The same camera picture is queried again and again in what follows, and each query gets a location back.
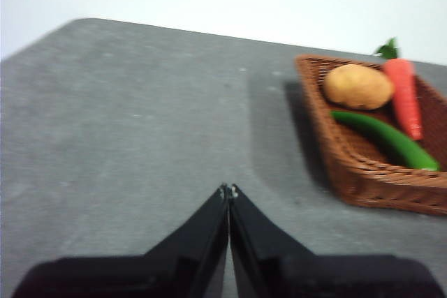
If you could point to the green pepper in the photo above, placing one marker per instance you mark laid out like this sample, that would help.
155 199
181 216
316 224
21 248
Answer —
387 139

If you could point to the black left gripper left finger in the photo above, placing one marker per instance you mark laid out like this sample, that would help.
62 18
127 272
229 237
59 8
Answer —
181 270

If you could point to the orange carrot with green leaves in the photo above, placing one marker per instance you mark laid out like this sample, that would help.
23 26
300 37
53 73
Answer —
405 95

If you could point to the brown wicker basket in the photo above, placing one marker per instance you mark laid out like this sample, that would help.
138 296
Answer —
363 179

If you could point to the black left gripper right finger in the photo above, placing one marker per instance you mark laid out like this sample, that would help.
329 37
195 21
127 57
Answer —
279 273

